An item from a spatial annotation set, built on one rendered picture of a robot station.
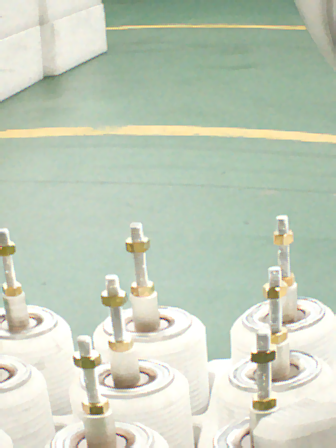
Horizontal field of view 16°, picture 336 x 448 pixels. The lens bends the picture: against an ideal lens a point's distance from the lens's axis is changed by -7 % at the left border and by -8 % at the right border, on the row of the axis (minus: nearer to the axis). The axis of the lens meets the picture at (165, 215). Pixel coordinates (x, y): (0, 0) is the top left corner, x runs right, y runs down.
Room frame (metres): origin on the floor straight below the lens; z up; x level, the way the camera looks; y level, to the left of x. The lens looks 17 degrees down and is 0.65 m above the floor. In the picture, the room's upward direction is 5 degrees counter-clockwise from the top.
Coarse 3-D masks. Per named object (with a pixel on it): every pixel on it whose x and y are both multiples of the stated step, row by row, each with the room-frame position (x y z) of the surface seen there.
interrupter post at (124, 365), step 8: (112, 352) 0.85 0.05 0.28; (120, 352) 0.85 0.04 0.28; (128, 352) 0.85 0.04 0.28; (136, 352) 0.86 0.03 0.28; (112, 360) 0.85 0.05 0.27; (120, 360) 0.85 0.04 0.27; (128, 360) 0.85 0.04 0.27; (136, 360) 0.85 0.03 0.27; (112, 368) 0.85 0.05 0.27; (120, 368) 0.85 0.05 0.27; (128, 368) 0.85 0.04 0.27; (136, 368) 0.85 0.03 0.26; (112, 376) 0.85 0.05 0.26; (120, 376) 0.85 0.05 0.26; (128, 376) 0.85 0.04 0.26; (136, 376) 0.85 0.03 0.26; (120, 384) 0.85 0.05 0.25; (128, 384) 0.85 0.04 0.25
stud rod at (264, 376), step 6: (264, 330) 0.72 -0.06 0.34; (258, 336) 0.72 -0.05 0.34; (264, 336) 0.72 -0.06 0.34; (258, 342) 0.72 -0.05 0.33; (264, 342) 0.72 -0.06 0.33; (270, 342) 0.72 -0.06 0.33; (258, 348) 0.72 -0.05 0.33; (264, 348) 0.72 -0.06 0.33; (270, 348) 0.72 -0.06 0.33; (258, 366) 0.72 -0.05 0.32; (264, 366) 0.72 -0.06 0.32; (270, 366) 0.72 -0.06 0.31; (258, 372) 0.72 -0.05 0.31; (264, 372) 0.72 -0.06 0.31; (270, 372) 0.72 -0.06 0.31; (258, 378) 0.72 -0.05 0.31; (264, 378) 0.72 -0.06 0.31; (270, 378) 0.72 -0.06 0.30; (258, 384) 0.72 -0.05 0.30; (264, 384) 0.72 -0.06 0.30; (270, 384) 0.72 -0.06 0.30; (258, 390) 0.72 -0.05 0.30; (264, 390) 0.72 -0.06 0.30; (270, 390) 0.72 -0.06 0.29; (258, 396) 0.72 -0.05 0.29; (264, 396) 0.72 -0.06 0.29; (270, 396) 0.72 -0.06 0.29
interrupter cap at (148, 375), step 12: (108, 360) 0.89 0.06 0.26; (144, 360) 0.89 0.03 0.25; (156, 360) 0.88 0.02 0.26; (108, 372) 0.87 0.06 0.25; (144, 372) 0.87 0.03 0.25; (156, 372) 0.86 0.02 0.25; (168, 372) 0.86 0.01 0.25; (108, 384) 0.85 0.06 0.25; (144, 384) 0.84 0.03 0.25; (156, 384) 0.84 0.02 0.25; (168, 384) 0.84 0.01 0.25; (108, 396) 0.82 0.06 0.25; (120, 396) 0.82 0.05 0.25; (132, 396) 0.82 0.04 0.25
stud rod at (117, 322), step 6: (108, 276) 0.86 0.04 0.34; (114, 276) 0.86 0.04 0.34; (108, 282) 0.85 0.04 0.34; (114, 282) 0.85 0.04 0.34; (108, 288) 0.85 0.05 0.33; (114, 288) 0.85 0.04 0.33; (108, 294) 0.85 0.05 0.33; (114, 294) 0.85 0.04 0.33; (114, 312) 0.85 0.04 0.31; (120, 312) 0.85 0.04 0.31; (114, 318) 0.85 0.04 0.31; (120, 318) 0.85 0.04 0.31; (114, 324) 0.85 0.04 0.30; (120, 324) 0.85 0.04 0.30; (114, 330) 0.85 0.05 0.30; (120, 330) 0.85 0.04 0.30; (114, 336) 0.85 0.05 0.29; (120, 336) 0.85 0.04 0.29; (126, 336) 0.86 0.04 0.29
